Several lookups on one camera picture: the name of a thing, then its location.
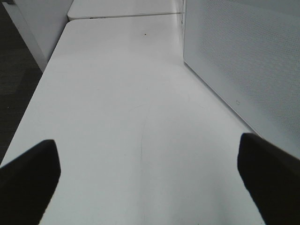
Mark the white microwave door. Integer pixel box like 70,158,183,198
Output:
183,0,300,158

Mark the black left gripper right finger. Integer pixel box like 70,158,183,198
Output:
237,133,300,225

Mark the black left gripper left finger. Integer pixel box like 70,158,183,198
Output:
0,140,61,225

